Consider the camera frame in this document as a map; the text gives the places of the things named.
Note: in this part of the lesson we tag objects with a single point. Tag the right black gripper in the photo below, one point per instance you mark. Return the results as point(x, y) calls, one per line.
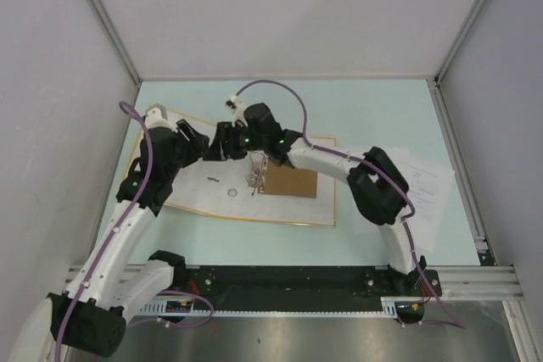
point(220, 150)

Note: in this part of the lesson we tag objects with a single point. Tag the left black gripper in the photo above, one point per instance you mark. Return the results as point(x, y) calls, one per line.
point(196, 147)

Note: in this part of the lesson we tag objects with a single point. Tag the yellow lever arch folder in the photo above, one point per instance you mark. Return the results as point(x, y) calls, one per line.
point(219, 189)

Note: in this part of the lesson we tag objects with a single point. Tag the metal lever arch mechanism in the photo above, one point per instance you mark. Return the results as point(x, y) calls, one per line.
point(256, 177)

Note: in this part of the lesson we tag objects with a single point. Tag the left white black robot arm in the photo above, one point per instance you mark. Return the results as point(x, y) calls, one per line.
point(93, 312)

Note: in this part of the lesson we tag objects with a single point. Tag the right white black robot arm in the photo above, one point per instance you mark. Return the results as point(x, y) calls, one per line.
point(377, 187)

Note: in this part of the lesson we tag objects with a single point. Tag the brown cardboard sheet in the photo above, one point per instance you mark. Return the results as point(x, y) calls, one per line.
point(288, 182)

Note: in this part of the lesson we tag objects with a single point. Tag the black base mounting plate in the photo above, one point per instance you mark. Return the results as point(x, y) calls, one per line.
point(303, 289)

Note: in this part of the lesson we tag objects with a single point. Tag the white printed paper sheets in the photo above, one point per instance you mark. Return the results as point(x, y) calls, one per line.
point(430, 190)

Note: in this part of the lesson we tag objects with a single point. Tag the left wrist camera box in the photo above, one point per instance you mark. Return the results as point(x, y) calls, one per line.
point(157, 116)

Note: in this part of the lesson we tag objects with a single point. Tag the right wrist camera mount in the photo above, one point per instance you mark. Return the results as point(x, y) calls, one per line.
point(237, 109)

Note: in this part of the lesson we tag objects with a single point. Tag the aluminium frame post left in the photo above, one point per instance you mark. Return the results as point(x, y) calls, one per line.
point(108, 27)

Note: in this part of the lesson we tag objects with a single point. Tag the aluminium frame post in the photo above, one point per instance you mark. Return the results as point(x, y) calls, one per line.
point(460, 39)
point(108, 27)

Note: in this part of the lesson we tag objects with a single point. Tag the aluminium frame rail right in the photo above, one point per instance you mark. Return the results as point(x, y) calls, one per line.
point(481, 241)

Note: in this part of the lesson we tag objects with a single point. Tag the aluminium frame post right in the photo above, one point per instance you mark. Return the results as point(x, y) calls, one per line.
point(460, 39)

